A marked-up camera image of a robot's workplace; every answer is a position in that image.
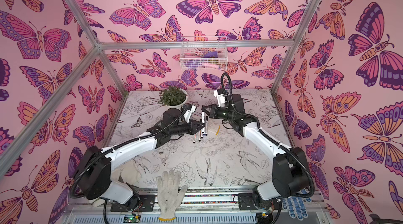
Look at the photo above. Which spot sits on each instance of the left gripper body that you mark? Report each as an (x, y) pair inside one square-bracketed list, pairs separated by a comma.
[(189, 127)]

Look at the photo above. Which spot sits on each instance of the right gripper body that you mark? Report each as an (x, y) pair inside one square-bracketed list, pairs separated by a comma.
[(212, 111)]

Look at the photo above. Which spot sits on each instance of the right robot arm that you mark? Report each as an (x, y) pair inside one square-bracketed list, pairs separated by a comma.
[(290, 171)]

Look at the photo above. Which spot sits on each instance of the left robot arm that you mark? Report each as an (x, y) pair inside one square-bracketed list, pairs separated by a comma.
[(93, 178)]

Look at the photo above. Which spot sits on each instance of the white plant pot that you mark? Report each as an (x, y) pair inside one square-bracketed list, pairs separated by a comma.
[(178, 106)]

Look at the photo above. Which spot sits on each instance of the green plant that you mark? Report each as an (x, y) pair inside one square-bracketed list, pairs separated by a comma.
[(172, 96)]

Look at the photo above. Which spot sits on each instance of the white knit glove front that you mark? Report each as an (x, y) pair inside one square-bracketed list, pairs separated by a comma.
[(169, 194)]

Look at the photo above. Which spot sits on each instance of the green circuit board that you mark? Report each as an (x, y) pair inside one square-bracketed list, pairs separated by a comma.
[(131, 219)]

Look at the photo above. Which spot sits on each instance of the blue dotted glove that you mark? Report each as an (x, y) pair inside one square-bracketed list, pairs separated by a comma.
[(296, 208)]

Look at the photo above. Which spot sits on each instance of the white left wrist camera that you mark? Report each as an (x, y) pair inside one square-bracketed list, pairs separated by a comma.
[(187, 110)]

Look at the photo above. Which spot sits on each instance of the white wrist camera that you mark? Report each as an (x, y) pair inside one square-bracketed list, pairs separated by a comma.
[(224, 99), (187, 110)]

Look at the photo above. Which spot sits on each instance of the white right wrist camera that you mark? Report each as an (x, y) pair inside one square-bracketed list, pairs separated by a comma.
[(224, 99)]

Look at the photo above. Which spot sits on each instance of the white wire basket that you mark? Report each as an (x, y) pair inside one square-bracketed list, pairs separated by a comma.
[(198, 58)]

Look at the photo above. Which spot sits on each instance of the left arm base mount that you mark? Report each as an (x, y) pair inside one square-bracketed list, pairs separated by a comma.
[(138, 202)]

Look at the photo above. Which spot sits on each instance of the aluminium frame rail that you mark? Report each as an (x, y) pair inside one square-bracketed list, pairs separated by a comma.
[(212, 43)]

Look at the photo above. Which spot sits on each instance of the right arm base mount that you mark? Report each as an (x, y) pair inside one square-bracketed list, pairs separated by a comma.
[(252, 201)]

